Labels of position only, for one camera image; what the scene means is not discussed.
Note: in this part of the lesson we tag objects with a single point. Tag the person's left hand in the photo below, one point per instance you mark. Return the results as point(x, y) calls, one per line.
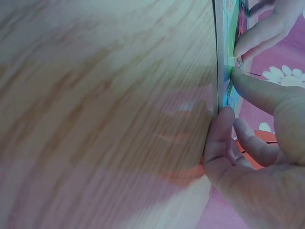
point(267, 31)

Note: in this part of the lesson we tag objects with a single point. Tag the person's right hand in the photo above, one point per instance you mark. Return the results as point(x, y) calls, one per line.
point(267, 190)

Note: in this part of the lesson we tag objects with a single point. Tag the person's left fingers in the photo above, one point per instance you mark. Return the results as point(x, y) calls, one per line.
point(257, 37)

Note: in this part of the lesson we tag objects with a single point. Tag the colourful picture board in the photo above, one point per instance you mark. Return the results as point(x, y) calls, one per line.
point(227, 35)

